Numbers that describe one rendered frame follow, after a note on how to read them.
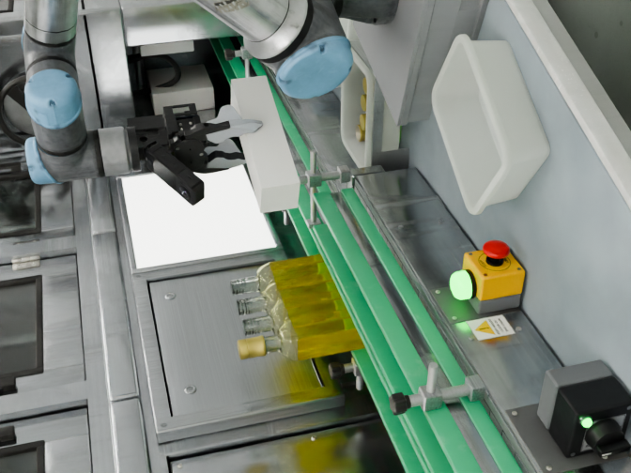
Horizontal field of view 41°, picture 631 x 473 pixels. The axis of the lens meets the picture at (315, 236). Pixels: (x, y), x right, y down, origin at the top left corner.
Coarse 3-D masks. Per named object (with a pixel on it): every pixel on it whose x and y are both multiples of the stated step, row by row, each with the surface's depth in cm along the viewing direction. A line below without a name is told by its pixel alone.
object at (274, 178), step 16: (240, 80) 142; (256, 80) 142; (240, 96) 140; (256, 96) 140; (240, 112) 138; (256, 112) 138; (272, 112) 138; (272, 128) 136; (256, 144) 134; (272, 144) 134; (256, 160) 132; (272, 160) 132; (288, 160) 132; (256, 176) 131; (272, 176) 130; (288, 176) 130; (256, 192) 134; (272, 192) 130; (288, 192) 131; (272, 208) 133; (288, 208) 134
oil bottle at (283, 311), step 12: (288, 300) 152; (300, 300) 152; (312, 300) 152; (324, 300) 152; (336, 300) 152; (276, 312) 150; (288, 312) 149; (300, 312) 149; (312, 312) 149; (324, 312) 150; (276, 324) 149
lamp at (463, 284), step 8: (456, 272) 128; (464, 272) 128; (456, 280) 127; (464, 280) 127; (472, 280) 127; (456, 288) 127; (464, 288) 127; (472, 288) 127; (456, 296) 128; (464, 296) 127; (472, 296) 128
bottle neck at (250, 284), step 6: (234, 282) 158; (240, 282) 158; (246, 282) 158; (252, 282) 159; (234, 288) 158; (240, 288) 158; (246, 288) 158; (252, 288) 159; (234, 294) 158; (240, 294) 159
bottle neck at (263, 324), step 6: (252, 318) 150; (258, 318) 150; (264, 318) 150; (246, 324) 149; (252, 324) 149; (258, 324) 149; (264, 324) 149; (270, 324) 150; (246, 330) 149; (252, 330) 149; (258, 330) 150; (264, 330) 150; (270, 330) 150
